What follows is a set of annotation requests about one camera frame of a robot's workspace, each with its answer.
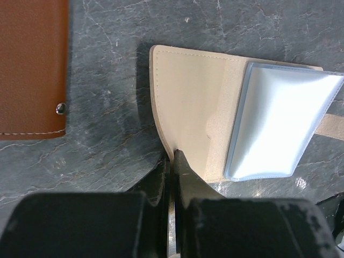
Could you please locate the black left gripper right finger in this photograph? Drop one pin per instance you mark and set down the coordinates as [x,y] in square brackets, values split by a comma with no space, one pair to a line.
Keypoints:
[211,225]

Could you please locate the brown leather card wallet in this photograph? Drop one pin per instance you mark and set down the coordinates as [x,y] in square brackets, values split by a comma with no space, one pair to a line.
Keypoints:
[34,60]

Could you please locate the beige card holder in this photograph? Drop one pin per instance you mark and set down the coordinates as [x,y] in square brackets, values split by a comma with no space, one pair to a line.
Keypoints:
[239,118]

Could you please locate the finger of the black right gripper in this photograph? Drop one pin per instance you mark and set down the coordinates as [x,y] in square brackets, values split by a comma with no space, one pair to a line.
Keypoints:
[332,209]

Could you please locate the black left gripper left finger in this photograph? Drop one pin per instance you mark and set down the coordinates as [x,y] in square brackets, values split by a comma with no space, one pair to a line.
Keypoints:
[133,223]

